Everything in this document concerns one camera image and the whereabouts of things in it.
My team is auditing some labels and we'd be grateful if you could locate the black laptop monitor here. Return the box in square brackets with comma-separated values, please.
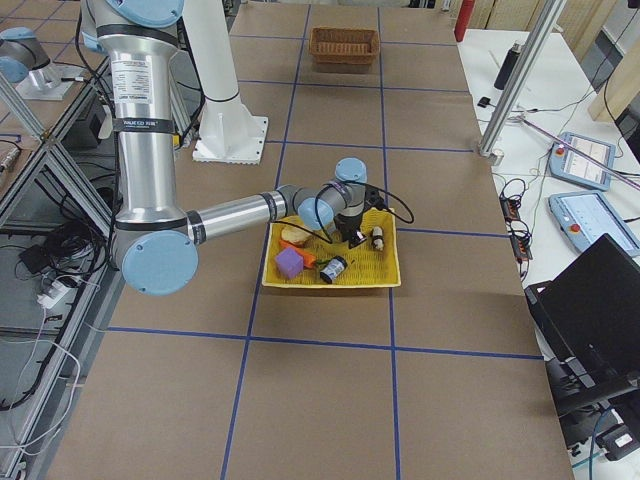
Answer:
[525, 234, 639, 417]

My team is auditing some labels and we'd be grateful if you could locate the upper teach pendant tablet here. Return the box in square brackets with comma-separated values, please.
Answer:
[549, 132, 616, 191]

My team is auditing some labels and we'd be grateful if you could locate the small black device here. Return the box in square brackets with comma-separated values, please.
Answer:
[477, 97, 491, 108]

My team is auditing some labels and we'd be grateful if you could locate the black water bottle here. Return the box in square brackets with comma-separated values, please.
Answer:
[494, 42, 523, 91]

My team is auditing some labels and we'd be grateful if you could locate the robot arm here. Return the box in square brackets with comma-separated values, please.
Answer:
[1, 27, 51, 83]
[80, 1, 368, 296]

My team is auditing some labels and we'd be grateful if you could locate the toy panda figure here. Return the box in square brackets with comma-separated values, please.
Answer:
[371, 226, 385, 251]

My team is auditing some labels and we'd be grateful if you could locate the lower teach pendant tablet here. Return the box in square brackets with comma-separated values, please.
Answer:
[548, 190, 639, 257]

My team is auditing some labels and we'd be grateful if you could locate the orange toy carrot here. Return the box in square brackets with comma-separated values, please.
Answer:
[278, 240, 329, 269]

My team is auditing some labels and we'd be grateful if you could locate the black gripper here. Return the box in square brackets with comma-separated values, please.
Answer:
[335, 213, 366, 247]

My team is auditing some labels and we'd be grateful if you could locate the brown wicker basket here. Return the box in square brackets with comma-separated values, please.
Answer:
[309, 27, 380, 66]

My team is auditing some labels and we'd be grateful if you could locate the toy croissant bread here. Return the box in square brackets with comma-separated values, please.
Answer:
[280, 225, 312, 247]

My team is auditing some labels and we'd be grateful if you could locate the purple foam block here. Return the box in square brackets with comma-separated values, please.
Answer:
[275, 247, 304, 279]

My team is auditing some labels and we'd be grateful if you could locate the aluminium frame post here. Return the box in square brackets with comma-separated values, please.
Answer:
[478, 0, 567, 166]

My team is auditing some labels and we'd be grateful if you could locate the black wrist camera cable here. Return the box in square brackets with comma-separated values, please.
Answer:
[269, 182, 416, 246]

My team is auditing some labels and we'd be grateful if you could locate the teach pendant tablet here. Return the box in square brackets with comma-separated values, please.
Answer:
[548, 190, 639, 257]
[549, 132, 616, 191]

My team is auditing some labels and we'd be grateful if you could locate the yellow woven basket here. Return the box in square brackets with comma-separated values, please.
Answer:
[262, 209, 401, 289]

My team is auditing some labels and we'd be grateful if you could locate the red cylinder object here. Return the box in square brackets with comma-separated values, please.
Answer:
[454, 0, 475, 43]

